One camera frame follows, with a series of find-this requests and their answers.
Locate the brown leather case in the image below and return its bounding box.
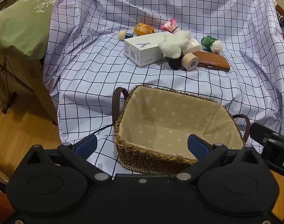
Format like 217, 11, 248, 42
193, 51, 231, 72

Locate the green and white plush toy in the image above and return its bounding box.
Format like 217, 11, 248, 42
201, 36, 223, 55

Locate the white phone box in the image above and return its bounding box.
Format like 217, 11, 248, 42
123, 33, 173, 68

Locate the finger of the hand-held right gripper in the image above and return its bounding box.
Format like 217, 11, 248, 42
249, 122, 284, 145

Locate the black foam object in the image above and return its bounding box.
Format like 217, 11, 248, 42
168, 57, 183, 70

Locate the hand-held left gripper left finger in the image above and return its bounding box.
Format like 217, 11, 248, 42
25, 134, 112, 185

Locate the orange yellow toy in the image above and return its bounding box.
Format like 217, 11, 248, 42
133, 23, 156, 36

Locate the black metal stand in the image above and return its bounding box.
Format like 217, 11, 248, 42
0, 56, 35, 115

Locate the woven basket with fabric lining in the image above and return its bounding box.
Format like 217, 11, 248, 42
112, 85, 251, 175

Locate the white cotton pad packet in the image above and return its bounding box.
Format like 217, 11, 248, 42
182, 37, 202, 54

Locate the pink scrunchie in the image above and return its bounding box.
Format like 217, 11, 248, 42
160, 19, 180, 33

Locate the checked white bed sheet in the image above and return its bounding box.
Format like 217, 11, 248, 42
42, 0, 284, 175

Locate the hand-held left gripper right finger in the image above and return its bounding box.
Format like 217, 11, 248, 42
175, 134, 264, 184

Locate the green pillow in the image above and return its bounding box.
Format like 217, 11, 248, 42
0, 0, 63, 57

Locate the beige tape roll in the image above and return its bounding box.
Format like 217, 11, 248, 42
181, 52, 199, 71

